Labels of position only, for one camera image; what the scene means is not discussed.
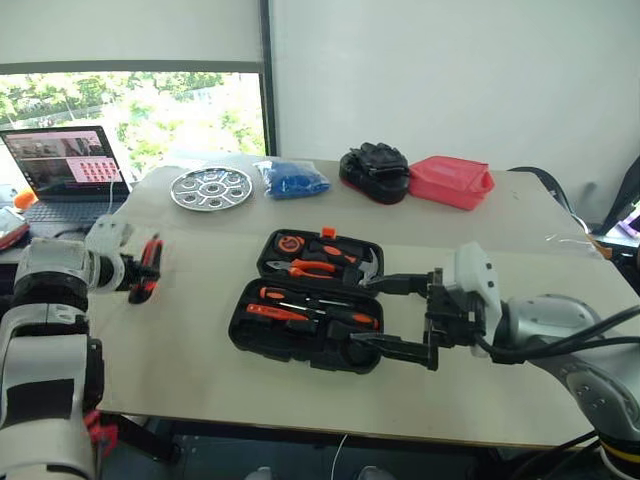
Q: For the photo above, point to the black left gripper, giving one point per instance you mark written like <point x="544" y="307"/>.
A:
<point x="131" y="272"/>

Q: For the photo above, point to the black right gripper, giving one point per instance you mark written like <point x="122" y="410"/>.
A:
<point x="455" y="320"/>

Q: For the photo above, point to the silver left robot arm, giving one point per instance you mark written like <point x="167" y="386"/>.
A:
<point x="40" y="360"/>

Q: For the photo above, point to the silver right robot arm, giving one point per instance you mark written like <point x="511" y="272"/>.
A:
<point x="560" y="320"/>

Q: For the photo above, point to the black tool case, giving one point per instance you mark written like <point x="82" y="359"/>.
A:
<point x="300" y="345"/>

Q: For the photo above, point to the dark side desk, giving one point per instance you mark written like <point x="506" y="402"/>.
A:
<point x="50" y="235"/>

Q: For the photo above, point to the round metal compartment tray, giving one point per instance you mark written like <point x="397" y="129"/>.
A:
<point x="211" y="188"/>

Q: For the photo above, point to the orange black tape measure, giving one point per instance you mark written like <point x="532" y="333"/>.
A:
<point x="290" y="244"/>

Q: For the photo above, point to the red fabric pouch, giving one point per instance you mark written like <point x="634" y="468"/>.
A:
<point x="450" y="182"/>

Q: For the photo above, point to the small orange round object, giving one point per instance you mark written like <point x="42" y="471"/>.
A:
<point x="24" y="200"/>

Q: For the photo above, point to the red and white flat object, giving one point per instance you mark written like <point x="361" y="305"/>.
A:
<point x="10" y="227"/>

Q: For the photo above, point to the open laptop computer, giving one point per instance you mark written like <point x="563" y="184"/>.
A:
<point x="60" y="160"/>

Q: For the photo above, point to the grey rounded shape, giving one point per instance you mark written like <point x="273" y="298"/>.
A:
<point x="259" y="473"/>
<point x="376" y="473"/>

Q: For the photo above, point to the blue filled plastic bag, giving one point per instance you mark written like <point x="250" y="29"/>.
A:
<point x="295" y="180"/>

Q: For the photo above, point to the white roller blind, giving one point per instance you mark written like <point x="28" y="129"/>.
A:
<point x="130" y="30"/>

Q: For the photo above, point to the black slanted stand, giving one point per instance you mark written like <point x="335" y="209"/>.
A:
<point x="625" y="190"/>

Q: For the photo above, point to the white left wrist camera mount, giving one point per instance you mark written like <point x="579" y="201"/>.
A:
<point x="107" y="237"/>

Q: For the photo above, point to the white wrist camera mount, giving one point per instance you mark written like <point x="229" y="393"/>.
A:
<point x="475" y="270"/>
<point x="107" y="237"/>

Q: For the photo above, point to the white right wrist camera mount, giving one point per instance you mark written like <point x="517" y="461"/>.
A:
<point x="475" y="270"/>

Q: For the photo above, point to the black table frame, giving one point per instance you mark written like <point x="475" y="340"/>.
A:
<point x="150" y="437"/>

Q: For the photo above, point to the red plastic bracket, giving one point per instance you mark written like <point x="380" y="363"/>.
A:
<point x="102" y="432"/>

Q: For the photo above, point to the dark window frame post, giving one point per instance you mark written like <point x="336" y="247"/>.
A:
<point x="270" y="75"/>

